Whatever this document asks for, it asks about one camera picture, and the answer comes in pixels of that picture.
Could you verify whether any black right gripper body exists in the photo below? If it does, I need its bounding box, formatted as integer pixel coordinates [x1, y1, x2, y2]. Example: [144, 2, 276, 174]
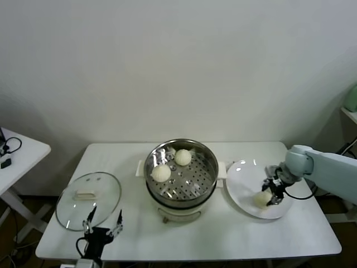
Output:
[266, 178, 286, 200]

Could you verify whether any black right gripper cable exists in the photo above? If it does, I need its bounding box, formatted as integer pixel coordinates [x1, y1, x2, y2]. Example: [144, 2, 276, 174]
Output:
[283, 181, 316, 200]

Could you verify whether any white folding side table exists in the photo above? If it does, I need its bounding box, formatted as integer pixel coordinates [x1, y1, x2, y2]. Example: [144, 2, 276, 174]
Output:
[0, 127, 52, 235]

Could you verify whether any white shelf board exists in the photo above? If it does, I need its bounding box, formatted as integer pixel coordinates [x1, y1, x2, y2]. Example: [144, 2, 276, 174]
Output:
[339, 107, 357, 126]

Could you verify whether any dark furniture base frame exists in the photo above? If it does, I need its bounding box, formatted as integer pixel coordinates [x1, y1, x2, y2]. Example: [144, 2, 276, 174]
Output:
[315, 195, 357, 224]

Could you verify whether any glass lid cream handle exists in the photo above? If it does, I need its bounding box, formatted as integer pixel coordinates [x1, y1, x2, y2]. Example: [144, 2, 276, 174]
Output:
[55, 172, 122, 232]

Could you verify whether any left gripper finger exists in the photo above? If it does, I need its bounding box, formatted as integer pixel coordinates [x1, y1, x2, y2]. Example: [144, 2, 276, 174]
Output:
[109, 209, 124, 237]
[82, 206, 97, 234]

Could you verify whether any black power adapter cable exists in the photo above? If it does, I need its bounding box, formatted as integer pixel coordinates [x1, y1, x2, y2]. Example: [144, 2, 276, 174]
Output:
[338, 142, 354, 156]

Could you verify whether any stainless steel steamer basket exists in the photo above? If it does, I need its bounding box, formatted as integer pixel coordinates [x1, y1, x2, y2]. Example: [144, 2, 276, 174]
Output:
[144, 138, 219, 209]

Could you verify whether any black looped cable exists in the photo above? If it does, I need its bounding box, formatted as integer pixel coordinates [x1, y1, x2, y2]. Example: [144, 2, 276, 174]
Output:
[0, 136, 22, 156]

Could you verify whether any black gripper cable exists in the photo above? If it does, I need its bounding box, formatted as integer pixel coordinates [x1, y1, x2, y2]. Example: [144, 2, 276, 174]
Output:
[75, 237, 89, 257]
[283, 181, 316, 200]

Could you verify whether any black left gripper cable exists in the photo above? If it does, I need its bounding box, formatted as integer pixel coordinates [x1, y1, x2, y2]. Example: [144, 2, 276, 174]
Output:
[75, 237, 89, 257]

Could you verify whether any white round plate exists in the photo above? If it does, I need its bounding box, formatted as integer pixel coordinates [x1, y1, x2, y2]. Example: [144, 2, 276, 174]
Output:
[225, 159, 294, 219]

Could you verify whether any cream electric cooking pot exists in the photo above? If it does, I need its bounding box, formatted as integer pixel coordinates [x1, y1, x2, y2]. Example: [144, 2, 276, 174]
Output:
[136, 160, 227, 224]

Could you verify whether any white steamed baozi bun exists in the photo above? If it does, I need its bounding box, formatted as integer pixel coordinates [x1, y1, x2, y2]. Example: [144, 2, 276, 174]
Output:
[174, 149, 192, 166]
[253, 191, 273, 209]
[151, 164, 171, 183]

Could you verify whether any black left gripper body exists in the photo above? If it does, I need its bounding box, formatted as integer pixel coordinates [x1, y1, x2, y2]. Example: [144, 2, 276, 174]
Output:
[83, 227, 113, 259]

